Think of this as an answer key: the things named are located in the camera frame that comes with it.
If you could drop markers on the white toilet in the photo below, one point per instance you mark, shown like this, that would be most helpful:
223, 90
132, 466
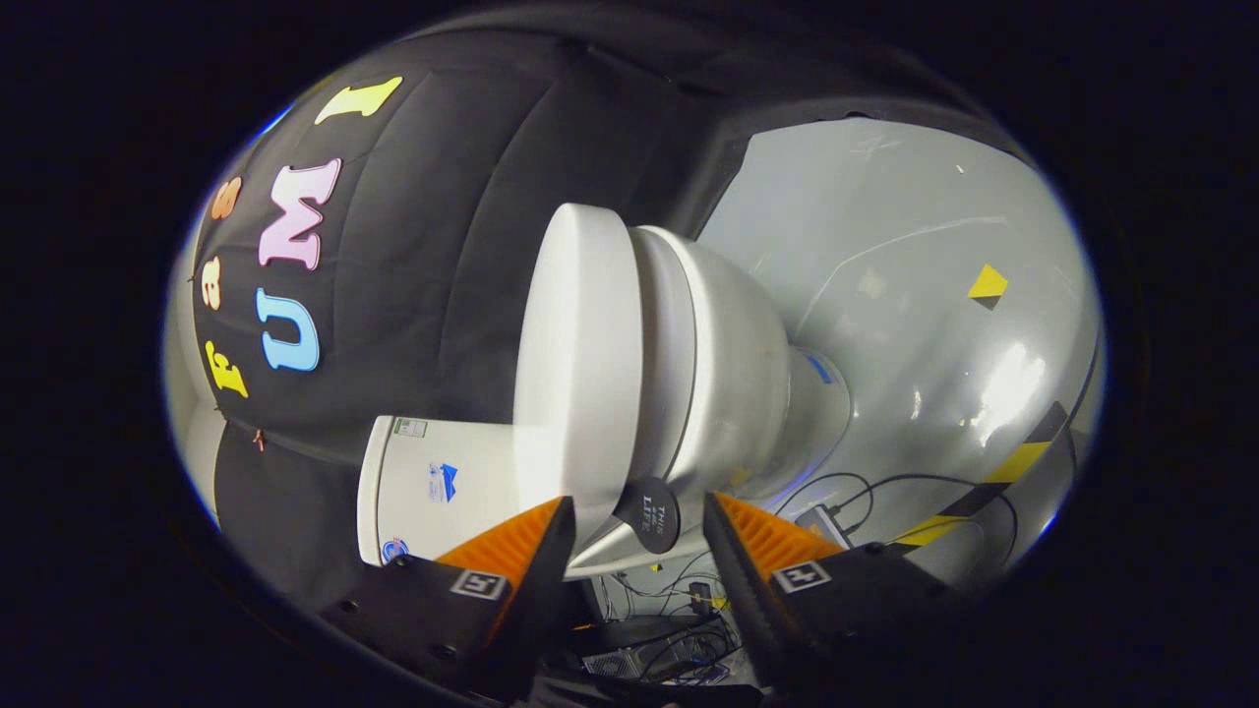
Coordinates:
728, 374

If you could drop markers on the small adapter box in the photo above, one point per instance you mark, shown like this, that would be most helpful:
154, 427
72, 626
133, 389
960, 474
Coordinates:
821, 521

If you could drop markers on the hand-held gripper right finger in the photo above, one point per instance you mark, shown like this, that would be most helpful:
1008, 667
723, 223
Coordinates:
738, 590

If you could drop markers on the yellow black hazard tape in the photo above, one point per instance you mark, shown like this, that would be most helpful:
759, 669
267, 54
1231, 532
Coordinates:
1023, 457

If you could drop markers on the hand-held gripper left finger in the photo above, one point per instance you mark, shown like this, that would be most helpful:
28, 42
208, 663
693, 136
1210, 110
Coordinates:
546, 580

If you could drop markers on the white toilet lid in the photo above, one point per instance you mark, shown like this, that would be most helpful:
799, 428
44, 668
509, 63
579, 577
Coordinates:
575, 354

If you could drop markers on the black backdrop cloth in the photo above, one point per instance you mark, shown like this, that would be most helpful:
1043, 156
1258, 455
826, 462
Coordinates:
433, 246

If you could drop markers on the yellow floor tape piece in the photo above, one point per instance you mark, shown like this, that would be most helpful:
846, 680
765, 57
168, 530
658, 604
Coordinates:
987, 283

